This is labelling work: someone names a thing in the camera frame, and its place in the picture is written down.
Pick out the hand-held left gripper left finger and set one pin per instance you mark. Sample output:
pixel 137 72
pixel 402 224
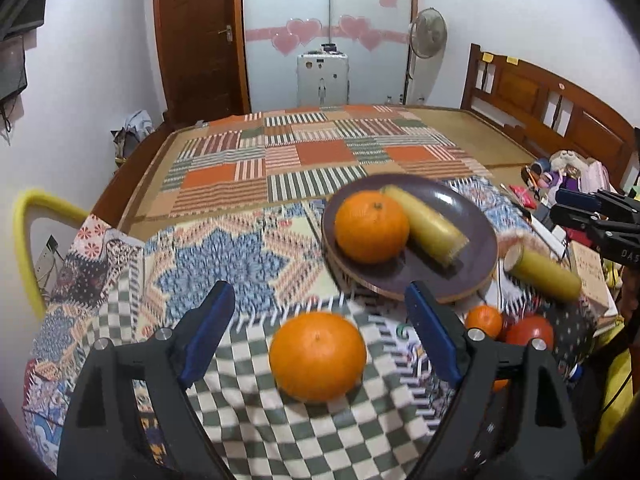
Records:
pixel 207 330

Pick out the yellow bag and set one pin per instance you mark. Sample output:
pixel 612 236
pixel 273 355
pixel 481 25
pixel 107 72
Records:
pixel 620 390

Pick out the printed patchwork tablecloth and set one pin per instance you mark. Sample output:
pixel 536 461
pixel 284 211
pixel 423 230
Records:
pixel 225 255

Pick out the standing fan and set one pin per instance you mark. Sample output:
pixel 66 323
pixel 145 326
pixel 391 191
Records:
pixel 427 30

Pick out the yellow foam tube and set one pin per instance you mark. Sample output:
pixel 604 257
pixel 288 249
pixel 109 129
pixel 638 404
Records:
pixel 22 240

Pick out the wooden bed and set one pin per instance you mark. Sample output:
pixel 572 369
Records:
pixel 520 85

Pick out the pile of clothes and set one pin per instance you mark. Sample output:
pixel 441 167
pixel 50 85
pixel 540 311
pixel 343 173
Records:
pixel 135 127

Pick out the striped patchwork blanket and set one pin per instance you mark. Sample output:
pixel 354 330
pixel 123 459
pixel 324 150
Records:
pixel 310 155

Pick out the black wall television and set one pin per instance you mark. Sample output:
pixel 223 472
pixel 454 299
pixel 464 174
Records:
pixel 25 5

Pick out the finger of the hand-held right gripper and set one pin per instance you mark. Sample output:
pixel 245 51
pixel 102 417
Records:
pixel 575 196
pixel 570 216

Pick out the pile of toys and bags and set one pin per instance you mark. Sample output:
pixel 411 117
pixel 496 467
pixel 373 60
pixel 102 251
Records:
pixel 565 170

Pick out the large orange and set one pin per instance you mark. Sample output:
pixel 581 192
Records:
pixel 317 357
pixel 371 227

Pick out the white power strip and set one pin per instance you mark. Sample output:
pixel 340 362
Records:
pixel 50 255

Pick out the brown cardboard box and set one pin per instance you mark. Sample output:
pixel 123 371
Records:
pixel 592 275

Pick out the small black wall monitor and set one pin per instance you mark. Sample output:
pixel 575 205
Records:
pixel 11 67

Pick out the red tomato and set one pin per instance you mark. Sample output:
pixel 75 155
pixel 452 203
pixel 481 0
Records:
pixel 532 330

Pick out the yellow corn cob piece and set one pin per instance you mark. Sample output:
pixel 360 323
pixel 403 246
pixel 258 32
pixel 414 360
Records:
pixel 425 225
pixel 542 275

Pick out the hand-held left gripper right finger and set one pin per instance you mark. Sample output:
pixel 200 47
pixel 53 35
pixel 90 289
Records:
pixel 432 330

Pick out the brown wooden door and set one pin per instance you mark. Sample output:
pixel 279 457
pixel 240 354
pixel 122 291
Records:
pixel 195 35

